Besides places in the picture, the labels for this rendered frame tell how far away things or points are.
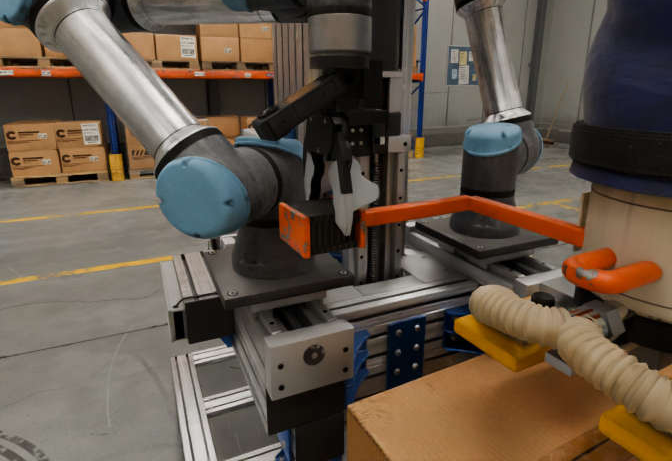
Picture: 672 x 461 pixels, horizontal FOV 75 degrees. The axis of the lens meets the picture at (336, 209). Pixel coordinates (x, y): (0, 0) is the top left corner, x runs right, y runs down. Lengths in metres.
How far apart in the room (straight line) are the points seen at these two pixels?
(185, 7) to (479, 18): 0.66
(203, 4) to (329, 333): 0.54
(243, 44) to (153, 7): 6.71
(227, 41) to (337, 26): 6.99
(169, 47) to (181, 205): 6.79
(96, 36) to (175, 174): 0.25
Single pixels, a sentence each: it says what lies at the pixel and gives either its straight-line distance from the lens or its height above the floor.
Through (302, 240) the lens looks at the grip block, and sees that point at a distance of 0.52.
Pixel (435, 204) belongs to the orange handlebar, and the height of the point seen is 1.18.
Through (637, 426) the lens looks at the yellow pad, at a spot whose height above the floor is 1.07.
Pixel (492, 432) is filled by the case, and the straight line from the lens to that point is 0.63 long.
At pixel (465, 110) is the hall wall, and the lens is 11.34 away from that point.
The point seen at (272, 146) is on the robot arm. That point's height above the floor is 1.26.
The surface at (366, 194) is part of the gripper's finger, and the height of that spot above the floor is 1.22.
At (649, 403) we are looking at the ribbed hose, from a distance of 0.43.
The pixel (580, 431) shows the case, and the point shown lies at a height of 0.94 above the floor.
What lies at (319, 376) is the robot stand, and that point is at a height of 0.92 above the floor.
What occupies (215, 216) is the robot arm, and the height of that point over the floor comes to 1.18.
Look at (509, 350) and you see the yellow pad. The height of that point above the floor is 1.07.
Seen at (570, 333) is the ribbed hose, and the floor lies 1.13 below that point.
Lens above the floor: 1.35
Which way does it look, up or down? 15 degrees down
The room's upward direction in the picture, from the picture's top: straight up
